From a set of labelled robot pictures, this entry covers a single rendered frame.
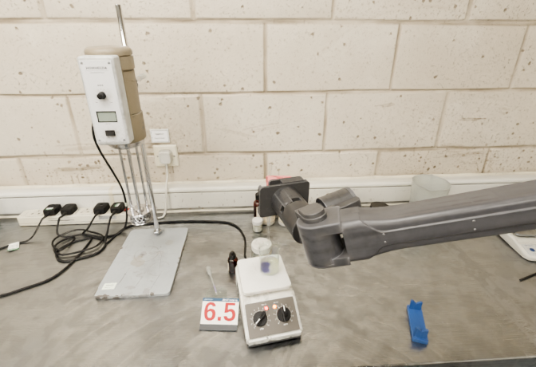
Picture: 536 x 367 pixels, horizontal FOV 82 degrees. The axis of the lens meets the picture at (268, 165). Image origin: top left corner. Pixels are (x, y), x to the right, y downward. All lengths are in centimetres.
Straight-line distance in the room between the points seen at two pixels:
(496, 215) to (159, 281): 80
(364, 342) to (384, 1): 98
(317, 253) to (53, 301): 77
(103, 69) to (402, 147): 104
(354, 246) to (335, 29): 82
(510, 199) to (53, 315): 98
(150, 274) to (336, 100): 83
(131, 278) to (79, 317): 15
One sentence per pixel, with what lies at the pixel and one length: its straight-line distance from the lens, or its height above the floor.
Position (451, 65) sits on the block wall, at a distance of 131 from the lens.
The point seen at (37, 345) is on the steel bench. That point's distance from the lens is 96.
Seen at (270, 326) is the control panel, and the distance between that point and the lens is 79.
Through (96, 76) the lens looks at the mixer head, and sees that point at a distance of 79.
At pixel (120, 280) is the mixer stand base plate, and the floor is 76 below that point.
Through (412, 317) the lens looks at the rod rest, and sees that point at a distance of 91.
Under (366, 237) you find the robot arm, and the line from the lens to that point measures 44.
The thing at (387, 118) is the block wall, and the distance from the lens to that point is 124.
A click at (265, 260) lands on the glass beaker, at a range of 79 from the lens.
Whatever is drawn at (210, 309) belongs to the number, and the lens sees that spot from 85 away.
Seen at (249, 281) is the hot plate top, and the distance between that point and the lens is 81.
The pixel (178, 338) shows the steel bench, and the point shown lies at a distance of 84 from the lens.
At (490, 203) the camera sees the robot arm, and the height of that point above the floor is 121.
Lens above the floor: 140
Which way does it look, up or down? 24 degrees down
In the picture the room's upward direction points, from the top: straight up
